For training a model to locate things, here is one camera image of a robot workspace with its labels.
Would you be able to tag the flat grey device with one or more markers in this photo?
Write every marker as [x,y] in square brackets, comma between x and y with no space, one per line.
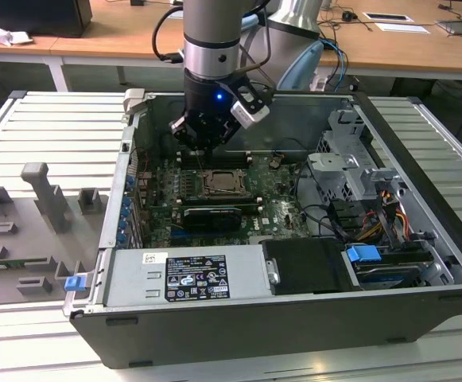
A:
[461,27]

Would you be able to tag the large black box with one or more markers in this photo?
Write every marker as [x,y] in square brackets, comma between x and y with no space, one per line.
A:
[36,16]

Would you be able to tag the black and silver PC case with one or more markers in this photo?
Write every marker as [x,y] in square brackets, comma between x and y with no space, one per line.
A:
[254,338]

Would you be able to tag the light wooden desk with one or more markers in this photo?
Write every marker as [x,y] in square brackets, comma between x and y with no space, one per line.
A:
[393,51]
[115,36]

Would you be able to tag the grey parts rack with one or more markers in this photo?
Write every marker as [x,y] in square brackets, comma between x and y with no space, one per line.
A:
[24,235]

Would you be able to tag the silver coin cell battery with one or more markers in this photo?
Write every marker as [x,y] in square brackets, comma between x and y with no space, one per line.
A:
[277,160]

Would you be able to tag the blue case latch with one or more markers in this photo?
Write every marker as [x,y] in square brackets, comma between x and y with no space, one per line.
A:
[74,283]

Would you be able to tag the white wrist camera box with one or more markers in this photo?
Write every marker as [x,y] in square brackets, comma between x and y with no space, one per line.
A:
[250,113]

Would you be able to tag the green motherboard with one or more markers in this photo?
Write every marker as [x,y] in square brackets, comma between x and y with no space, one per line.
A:
[282,215]

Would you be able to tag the silver power supply unit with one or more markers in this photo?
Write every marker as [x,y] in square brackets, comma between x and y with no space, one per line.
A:
[135,278]

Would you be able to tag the silver topped CPU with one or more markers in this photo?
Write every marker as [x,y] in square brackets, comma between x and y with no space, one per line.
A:
[222,182]

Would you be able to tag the CPU socket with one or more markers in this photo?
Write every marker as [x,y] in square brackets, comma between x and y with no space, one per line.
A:
[226,172]

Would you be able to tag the black plastic shroud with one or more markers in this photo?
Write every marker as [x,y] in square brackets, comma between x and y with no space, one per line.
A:
[310,266]

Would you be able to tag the black graphics card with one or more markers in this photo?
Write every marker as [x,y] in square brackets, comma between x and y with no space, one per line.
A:
[210,221]

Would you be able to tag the green RAM stick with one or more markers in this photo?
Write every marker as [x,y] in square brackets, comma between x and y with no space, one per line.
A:
[0,262]

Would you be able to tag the perforated metal drive cage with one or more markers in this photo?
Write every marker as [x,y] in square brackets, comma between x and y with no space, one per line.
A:
[334,167]

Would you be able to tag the RAM slot with white clips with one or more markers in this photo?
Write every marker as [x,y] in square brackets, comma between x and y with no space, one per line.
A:
[230,160]
[230,153]
[259,199]
[261,207]

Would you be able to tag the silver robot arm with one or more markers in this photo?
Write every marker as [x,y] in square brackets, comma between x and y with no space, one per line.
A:
[210,32]

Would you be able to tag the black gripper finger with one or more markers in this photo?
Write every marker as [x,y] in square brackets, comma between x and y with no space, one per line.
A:
[185,129]
[224,129]

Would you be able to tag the white paper sheet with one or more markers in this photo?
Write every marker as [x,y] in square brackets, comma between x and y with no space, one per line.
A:
[403,28]

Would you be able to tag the hard disk in blue carrier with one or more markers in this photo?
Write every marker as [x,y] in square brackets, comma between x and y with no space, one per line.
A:
[363,254]

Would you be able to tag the crumpled white paper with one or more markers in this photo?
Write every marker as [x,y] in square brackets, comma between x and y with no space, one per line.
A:
[10,36]

